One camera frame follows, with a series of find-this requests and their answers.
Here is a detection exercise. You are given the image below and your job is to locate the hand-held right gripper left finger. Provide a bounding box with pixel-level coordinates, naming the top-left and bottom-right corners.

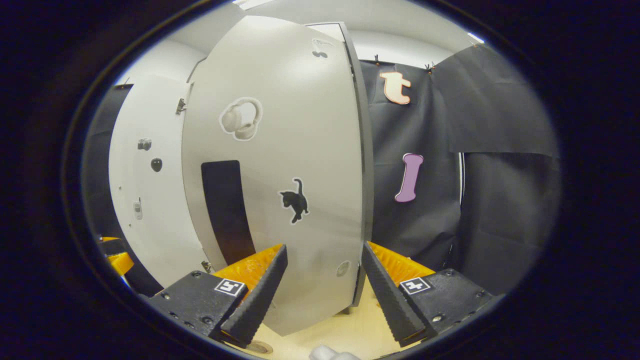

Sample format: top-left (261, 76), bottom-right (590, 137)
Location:
top-left (147, 243), bottom-right (289, 349)

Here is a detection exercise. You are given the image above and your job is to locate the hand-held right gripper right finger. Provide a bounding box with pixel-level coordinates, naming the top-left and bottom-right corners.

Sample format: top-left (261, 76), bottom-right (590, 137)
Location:
top-left (361, 241), bottom-right (495, 348)

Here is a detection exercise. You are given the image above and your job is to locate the white cabinet door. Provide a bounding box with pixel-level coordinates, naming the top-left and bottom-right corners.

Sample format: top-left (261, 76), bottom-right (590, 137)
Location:
top-left (109, 75), bottom-right (211, 288)
top-left (181, 15), bottom-right (368, 337)

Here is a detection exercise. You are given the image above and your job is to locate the black backdrop cloth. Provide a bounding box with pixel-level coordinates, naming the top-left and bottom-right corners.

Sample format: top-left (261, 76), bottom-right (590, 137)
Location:
top-left (82, 45), bottom-right (561, 296)

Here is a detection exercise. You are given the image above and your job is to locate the black door handle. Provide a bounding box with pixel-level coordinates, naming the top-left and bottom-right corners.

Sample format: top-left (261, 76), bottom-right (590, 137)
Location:
top-left (201, 160), bottom-right (257, 266)

